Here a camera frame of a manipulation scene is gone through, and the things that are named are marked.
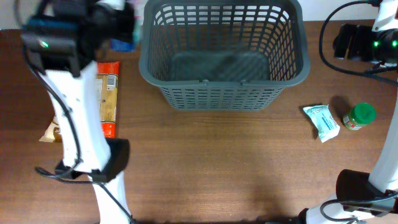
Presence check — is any grey plastic basket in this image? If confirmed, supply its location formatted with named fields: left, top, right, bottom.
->
left=139, top=0, right=310, bottom=111

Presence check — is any blue tissue pack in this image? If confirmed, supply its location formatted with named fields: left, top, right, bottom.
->
left=109, top=2, right=144, bottom=52

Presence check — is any orange pasta packet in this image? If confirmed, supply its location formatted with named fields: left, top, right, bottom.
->
left=96, top=61, right=120, bottom=138

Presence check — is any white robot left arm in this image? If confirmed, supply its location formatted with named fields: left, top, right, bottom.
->
left=21, top=1, right=134, bottom=223

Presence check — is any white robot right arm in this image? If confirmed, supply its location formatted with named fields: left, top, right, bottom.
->
left=290, top=1, right=397, bottom=224

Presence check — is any green lid jar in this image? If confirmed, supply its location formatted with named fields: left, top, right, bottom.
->
left=343, top=103, right=377, bottom=131

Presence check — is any green white wipes packet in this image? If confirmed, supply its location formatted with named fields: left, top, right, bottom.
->
left=303, top=105, right=340, bottom=143

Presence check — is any brown bread bag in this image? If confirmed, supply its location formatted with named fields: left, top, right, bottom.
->
left=39, top=115, right=62, bottom=142

